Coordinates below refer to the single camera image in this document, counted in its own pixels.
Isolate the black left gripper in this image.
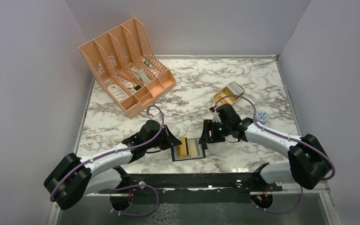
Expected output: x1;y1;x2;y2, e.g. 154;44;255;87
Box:
146;125;182;150

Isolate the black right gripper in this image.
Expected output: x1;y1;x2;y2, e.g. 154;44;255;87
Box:
199;119;231;143

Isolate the gold credit card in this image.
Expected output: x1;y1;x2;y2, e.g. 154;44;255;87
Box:
188;138;203;158
179;137;189;157

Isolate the black leather card holder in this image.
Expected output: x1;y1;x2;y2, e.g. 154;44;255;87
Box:
171;137;208;162

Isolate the beige oval card tray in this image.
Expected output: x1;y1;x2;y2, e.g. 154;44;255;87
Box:
213;86;239;109

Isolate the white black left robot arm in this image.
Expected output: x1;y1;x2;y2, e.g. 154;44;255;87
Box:
43;120;182;210

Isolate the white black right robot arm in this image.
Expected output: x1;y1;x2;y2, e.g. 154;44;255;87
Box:
199;104;332;191

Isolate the white credit card stack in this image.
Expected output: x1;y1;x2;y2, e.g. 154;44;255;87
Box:
226;81;245;96

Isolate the blue patterned round tin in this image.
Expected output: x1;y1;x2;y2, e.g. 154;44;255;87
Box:
255;110;270;125

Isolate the orange pen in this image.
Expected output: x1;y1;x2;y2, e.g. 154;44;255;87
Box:
117;72;134;83

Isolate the green white tube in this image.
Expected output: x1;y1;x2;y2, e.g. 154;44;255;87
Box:
142;58;153;68

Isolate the orange plastic desk organizer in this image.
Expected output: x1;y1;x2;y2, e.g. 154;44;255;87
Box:
79;18;177;119

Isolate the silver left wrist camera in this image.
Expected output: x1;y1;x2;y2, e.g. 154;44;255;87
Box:
152;113;165;124

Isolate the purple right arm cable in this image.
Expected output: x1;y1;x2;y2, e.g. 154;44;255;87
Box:
211;94;336;215

